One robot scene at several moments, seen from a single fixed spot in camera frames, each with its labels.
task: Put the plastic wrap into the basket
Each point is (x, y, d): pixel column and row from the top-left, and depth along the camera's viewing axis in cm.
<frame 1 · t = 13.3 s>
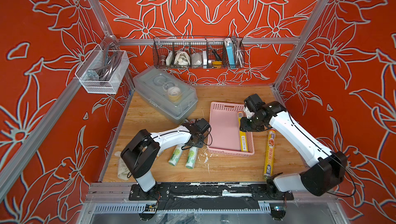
left hand: (198, 141, 88), fingers open
right hand: (241, 127, 78), fingers open
pink plastic basket: (224, 124, 98), point 2 cm above the table
green wrap roll: (176, 155, 83), point 4 cm above the table
green wrap roll 2: (192, 157, 81), point 6 cm above the table
yellow wrap roll inner right: (244, 141, 88), point 4 cm above the table
yellow wrap roll outer right: (269, 153, 84), point 4 cm above the table
clear plastic storage box: (166, 94, 94), point 18 cm above the table
tape roll on box: (174, 95, 92), point 19 cm above the table

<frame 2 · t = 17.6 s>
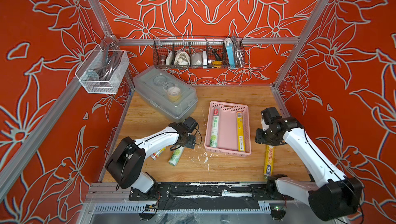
left hand: (187, 141, 87), fingers open
right hand: (257, 139, 78), fingers open
green wrap roll 2: (214, 136, 89), point 5 cm above the table
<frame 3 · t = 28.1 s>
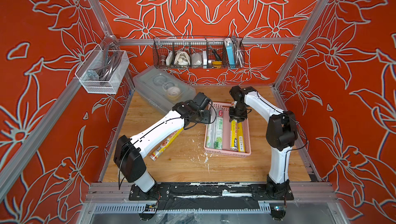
left hand: (206, 115, 79), fingers open
right hand: (229, 119, 91), fingers open
green wrap roll: (210, 128, 93), point 5 cm above the table
yellow wrap roll outer right: (233, 144, 82), point 9 cm above the table
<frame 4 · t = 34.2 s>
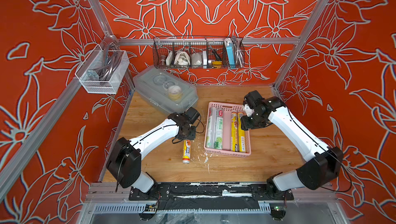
left hand: (191, 134, 84), fingers open
right hand: (244, 125, 78), fingers open
yellow wrap roll left: (186, 151, 77), point 12 cm above the table
